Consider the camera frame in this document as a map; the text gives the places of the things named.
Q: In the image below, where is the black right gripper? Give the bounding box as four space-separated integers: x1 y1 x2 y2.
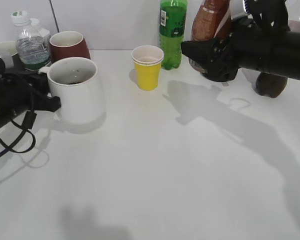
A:
181 17 259 75

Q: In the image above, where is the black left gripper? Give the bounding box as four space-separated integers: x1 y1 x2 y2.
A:
0 58 62 128

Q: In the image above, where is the brown Nescafe coffee bottle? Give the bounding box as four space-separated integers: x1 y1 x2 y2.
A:
188 0 233 74

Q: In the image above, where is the white ceramic mug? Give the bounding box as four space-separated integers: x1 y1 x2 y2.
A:
38 57 106 125

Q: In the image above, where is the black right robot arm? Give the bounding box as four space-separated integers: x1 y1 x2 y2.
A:
181 0 300 83

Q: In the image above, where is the yellow paper cup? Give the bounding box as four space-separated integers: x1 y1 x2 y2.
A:
131 45 164 91

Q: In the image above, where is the black ceramic mug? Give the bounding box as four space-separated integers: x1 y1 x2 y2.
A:
200 70 238 83

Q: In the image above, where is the clear water bottle green label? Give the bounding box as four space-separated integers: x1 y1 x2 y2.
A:
10 10 51 71

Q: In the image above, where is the green soda bottle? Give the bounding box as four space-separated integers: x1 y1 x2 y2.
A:
159 0 188 70

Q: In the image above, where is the dark red ceramic mug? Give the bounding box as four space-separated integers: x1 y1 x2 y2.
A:
49 31 91 63

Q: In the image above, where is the dark grey ceramic mug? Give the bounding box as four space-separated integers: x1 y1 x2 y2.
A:
0 41 24 71

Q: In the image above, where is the white bottle behind water bottle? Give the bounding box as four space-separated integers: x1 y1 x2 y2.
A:
30 18 51 38

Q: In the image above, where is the cola bottle red label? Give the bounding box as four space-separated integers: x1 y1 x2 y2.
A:
255 0 300 98

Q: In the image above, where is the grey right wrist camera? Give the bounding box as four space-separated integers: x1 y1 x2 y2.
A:
229 0 255 21

